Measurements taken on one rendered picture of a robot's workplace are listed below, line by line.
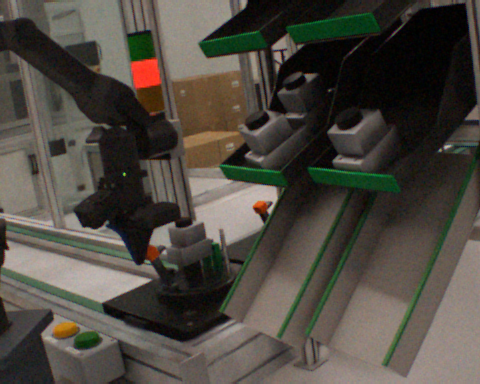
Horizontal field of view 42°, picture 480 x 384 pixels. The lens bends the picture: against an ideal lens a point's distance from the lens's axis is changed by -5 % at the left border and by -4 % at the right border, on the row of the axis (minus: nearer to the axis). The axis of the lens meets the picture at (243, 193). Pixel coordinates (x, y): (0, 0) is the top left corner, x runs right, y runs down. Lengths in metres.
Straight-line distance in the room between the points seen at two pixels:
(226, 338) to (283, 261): 0.14
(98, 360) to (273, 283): 0.29
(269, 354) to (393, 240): 0.31
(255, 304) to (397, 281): 0.22
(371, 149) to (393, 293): 0.18
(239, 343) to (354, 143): 0.40
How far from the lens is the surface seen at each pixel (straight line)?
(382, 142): 0.69
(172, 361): 0.89
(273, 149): 0.77
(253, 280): 0.89
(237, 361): 0.96
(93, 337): 1.00
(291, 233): 0.90
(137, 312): 1.05
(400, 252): 0.79
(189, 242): 1.05
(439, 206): 0.79
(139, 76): 1.23
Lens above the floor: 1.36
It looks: 13 degrees down
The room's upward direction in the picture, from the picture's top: 10 degrees counter-clockwise
